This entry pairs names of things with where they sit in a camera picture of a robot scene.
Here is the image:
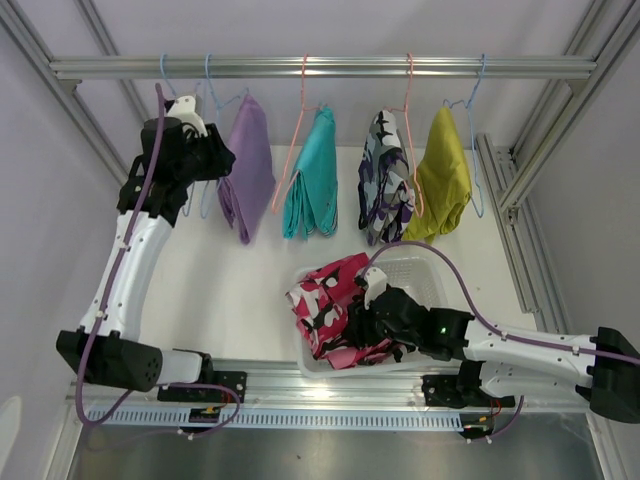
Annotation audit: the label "light blue wire hanger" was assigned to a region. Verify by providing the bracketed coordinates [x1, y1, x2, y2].
[159, 53, 201, 217]

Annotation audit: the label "blue hanger of purple trousers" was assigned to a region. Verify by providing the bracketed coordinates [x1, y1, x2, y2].
[199, 53, 249, 219]

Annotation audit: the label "pink camouflage trousers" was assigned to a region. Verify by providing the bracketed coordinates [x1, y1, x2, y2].
[286, 252, 405, 370]

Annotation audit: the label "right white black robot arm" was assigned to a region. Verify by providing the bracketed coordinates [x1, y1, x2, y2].
[348, 286, 639, 424]

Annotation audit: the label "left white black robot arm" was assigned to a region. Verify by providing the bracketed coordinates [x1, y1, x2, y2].
[56, 114, 235, 401]

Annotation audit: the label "pink hanger of camouflage trousers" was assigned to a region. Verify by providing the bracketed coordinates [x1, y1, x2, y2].
[387, 52, 425, 218]

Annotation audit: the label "pink hanger of teal trousers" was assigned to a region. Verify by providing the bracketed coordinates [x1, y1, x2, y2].
[271, 53, 319, 214]

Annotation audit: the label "grey purple camouflage trousers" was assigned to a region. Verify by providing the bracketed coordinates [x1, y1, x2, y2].
[358, 110, 414, 247]

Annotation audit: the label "teal trousers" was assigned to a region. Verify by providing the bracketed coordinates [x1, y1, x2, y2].
[282, 106, 338, 239]

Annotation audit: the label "blue hanger of yellow trousers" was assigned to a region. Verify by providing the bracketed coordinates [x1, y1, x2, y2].
[442, 53, 487, 219]

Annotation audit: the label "yellow trousers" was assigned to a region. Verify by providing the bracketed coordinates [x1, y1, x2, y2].
[402, 107, 472, 243]

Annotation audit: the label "white plastic basket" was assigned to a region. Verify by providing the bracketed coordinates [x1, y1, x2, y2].
[294, 257, 449, 379]

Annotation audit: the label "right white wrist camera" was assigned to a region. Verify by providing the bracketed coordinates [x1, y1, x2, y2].
[356, 267, 388, 309]

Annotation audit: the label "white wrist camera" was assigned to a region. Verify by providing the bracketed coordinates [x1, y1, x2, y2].
[164, 93, 208, 137]
[356, 267, 388, 309]

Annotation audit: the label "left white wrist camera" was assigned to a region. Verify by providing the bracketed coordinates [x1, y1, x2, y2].
[164, 93, 208, 137]

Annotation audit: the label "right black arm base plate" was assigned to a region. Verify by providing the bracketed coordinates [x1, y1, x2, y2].
[421, 375, 516, 443]

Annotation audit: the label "aluminium frame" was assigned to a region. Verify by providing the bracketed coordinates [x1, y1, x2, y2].
[1, 1, 639, 479]

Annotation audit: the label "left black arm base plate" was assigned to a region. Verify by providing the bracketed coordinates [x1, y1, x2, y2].
[157, 370, 249, 432]

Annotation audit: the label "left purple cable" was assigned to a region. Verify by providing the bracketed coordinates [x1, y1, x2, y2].
[74, 82, 241, 441]

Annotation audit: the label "white slotted cable duct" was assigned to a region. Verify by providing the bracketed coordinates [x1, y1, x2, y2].
[105, 406, 463, 432]

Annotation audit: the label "aluminium hanging rail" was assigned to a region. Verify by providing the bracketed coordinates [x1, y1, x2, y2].
[49, 54, 597, 80]

